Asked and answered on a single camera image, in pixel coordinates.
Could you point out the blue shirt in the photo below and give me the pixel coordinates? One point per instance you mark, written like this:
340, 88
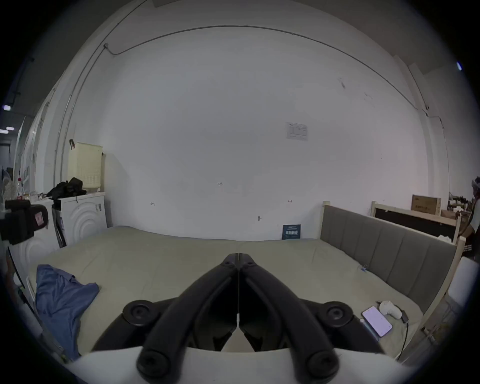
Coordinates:
60, 300

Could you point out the dark blue card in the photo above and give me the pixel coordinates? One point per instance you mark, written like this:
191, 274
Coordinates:
291, 231

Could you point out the grey padded headboard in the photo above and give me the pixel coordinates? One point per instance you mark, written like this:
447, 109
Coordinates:
393, 247

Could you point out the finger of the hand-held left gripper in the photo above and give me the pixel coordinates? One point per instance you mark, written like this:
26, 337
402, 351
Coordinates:
18, 225

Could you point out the bed with beige sheet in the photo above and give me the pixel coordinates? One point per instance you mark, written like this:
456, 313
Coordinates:
168, 258

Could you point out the brown carton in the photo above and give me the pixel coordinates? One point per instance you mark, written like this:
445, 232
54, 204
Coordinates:
425, 204

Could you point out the smartphone with lit screen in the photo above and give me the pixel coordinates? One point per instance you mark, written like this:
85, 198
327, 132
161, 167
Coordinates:
377, 321

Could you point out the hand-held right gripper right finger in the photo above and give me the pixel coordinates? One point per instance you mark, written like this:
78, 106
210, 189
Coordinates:
285, 300

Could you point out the white paper notice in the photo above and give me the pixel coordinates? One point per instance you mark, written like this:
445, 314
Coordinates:
297, 131

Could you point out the wooden frame with black panel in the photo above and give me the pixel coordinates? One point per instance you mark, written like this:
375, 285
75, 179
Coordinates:
412, 224

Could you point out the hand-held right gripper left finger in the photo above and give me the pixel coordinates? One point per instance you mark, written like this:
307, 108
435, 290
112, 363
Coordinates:
195, 300

